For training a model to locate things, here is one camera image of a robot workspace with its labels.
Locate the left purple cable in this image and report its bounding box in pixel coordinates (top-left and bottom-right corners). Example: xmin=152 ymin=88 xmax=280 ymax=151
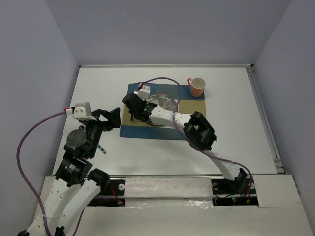
xmin=16 ymin=110 xmax=124 ymax=236

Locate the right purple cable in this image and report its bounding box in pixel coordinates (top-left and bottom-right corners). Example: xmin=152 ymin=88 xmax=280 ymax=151
xmin=141 ymin=77 xmax=253 ymax=197

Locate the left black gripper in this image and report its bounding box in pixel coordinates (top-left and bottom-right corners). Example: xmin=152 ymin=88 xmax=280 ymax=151
xmin=83 ymin=106 xmax=121 ymax=157

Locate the purple cable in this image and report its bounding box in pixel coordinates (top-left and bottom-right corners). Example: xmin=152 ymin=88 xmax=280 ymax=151
xmin=16 ymin=110 xmax=124 ymax=236
xmin=141 ymin=77 xmax=253 ymax=197

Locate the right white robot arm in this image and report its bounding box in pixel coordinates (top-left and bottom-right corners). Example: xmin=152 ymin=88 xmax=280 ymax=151
xmin=122 ymin=93 xmax=252 ymax=193

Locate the spoon with teal handle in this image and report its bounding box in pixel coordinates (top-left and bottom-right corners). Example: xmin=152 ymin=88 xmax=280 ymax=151
xmin=80 ymin=125 xmax=107 ymax=154

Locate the pink cup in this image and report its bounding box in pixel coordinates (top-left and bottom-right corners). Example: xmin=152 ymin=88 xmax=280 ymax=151
xmin=187 ymin=78 xmax=206 ymax=98

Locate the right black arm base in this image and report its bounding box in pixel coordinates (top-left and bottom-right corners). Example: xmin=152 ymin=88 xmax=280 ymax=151
xmin=211 ymin=178 xmax=259 ymax=207

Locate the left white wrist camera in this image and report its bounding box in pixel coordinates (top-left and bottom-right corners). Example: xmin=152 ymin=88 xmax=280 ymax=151
xmin=64 ymin=102 xmax=96 ymax=121

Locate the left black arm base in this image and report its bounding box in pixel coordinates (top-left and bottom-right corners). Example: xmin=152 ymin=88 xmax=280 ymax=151
xmin=87 ymin=179 xmax=125 ymax=207

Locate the blue beige checked cloth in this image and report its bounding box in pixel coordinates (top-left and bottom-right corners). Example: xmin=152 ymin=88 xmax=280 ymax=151
xmin=120 ymin=83 xmax=206 ymax=140

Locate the dark patterned plate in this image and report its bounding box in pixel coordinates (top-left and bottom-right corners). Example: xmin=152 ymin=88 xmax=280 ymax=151
xmin=147 ymin=93 xmax=179 ymax=112

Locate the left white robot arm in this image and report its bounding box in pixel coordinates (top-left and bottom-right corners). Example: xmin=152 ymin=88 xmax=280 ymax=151
xmin=16 ymin=103 xmax=122 ymax=236

